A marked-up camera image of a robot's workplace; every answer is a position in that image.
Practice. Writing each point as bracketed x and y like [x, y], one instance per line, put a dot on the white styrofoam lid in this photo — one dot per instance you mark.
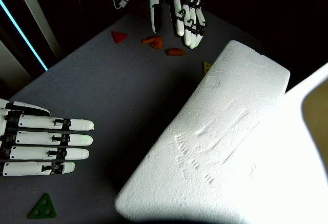
[205, 144]

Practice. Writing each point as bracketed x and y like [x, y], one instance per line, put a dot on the orange toy chicken wing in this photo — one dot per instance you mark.
[156, 42]

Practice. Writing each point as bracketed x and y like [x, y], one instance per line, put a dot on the brown toy chicken piece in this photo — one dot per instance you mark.
[175, 52]

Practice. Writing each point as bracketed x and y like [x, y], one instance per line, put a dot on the red triangle block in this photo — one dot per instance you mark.
[118, 37]

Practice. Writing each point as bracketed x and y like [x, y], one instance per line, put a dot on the yellow triangle block with holes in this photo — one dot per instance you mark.
[206, 67]

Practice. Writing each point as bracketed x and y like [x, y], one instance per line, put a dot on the grey table cloth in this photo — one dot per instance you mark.
[102, 93]

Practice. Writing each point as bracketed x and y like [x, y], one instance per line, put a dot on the white curved shell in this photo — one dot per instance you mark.
[307, 85]

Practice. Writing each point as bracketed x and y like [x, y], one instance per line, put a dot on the cyan light strip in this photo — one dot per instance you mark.
[23, 34]

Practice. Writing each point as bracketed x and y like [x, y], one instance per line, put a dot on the green triangle block with holes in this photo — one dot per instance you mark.
[43, 208]

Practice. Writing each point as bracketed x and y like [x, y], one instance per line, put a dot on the white post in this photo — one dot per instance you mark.
[38, 16]

